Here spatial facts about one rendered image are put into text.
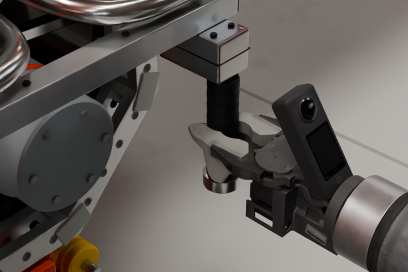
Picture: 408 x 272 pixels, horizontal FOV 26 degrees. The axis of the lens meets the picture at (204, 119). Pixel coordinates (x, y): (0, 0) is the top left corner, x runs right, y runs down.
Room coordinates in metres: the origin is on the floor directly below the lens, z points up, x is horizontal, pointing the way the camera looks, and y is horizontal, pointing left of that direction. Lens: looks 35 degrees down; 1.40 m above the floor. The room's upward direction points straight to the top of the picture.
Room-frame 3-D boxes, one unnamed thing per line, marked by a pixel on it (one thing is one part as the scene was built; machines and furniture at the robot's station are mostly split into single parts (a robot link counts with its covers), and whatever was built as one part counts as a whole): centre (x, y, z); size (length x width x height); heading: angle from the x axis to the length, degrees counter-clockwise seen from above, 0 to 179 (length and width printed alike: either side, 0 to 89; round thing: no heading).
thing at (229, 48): (0.83, 0.00, 0.93); 0.09 x 0.05 x 0.05; 47
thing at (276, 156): (0.73, -0.11, 0.80); 0.12 x 0.08 x 0.09; 47
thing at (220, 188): (0.81, -0.02, 0.83); 0.04 x 0.04 x 0.16
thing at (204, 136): (0.78, -0.01, 0.80); 0.09 x 0.03 x 0.06; 55
